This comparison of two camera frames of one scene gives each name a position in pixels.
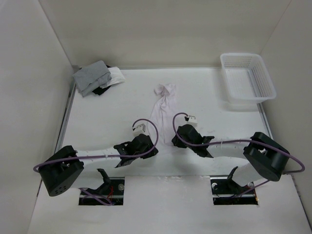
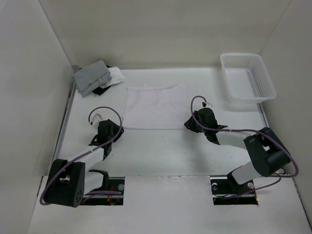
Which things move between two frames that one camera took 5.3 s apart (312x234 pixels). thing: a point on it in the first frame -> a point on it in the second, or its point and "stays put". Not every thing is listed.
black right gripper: [177, 143] -> [189, 124]
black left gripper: [154, 152] -> [116, 128]
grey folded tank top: [91, 77] stays put
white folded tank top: [116, 75] stays put
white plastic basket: [246, 79] stays put
